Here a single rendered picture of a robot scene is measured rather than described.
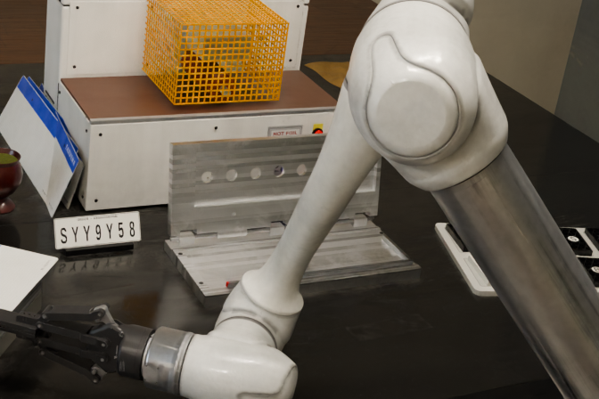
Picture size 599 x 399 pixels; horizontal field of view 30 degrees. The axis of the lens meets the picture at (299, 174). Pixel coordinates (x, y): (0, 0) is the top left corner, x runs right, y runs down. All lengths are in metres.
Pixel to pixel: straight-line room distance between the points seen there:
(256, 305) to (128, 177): 0.62
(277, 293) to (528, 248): 0.52
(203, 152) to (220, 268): 0.21
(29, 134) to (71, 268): 0.47
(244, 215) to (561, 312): 0.95
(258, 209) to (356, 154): 0.75
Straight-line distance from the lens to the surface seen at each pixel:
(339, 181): 1.41
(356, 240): 2.19
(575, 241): 2.38
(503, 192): 1.23
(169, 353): 1.58
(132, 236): 2.10
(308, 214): 1.48
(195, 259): 2.04
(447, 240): 2.28
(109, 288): 1.98
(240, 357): 1.57
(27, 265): 1.83
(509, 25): 4.61
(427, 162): 1.15
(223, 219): 2.10
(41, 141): 2.36
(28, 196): 2.27
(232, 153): 2.08
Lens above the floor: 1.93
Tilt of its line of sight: 25 degrees down
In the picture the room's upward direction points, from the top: 8 degrees clockwise
